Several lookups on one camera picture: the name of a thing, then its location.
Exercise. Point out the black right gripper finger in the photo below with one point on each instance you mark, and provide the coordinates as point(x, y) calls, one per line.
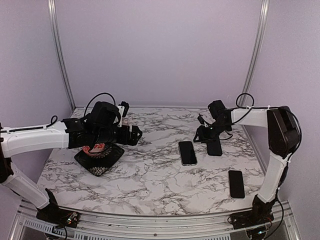
point(211, 140)
point(199, 137)

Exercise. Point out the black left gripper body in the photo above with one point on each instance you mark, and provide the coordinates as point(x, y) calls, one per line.
point(105, 135)

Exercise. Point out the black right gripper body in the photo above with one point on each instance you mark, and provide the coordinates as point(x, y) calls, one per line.
point(215, 130)

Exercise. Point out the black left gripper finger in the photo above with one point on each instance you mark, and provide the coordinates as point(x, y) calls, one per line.
point(134, 140)
point(135, 131)

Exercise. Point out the black phone case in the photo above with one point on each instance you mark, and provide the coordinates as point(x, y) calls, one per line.
point(214, 148)

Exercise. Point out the black smartphone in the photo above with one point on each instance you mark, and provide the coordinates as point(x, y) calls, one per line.
point(188, 153)
point(236, 184)

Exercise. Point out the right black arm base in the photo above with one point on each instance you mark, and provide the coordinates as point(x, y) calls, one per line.
point(260, 213)

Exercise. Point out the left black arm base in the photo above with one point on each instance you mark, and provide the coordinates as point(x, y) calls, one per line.
point(54, 214)

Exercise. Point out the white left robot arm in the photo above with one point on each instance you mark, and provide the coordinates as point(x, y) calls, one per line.
point(103, 125)

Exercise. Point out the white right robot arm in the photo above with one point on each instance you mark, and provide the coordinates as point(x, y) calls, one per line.
point(284, 138)

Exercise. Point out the pink phone case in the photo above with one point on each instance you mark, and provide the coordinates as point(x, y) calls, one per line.
point(125, 121)

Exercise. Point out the red white patterned bowl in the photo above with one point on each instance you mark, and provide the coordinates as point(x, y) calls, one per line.
point(95, 151)

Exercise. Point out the black square patterned plate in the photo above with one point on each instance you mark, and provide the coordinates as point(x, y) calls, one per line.
point(99, 162)

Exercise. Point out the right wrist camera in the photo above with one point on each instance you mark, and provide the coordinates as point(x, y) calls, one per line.
point(202, 120)

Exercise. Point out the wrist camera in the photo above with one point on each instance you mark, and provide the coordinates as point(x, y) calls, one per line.
point(123, 108)
point(202, 120)

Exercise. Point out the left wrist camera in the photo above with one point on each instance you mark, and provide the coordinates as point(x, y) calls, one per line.
point(123, 108)

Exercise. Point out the right aluminium frame post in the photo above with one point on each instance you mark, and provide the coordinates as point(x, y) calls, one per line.
point(257, 46)

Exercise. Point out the aluminium frame post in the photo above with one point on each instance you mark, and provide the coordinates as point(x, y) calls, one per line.
point(59, 52)
point(257, 46)

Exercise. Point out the front aluminium rail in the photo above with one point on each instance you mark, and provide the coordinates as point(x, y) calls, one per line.
point(105, 226)

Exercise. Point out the left aluminium frame post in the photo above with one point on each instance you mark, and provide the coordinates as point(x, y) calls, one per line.
point(59, 52)

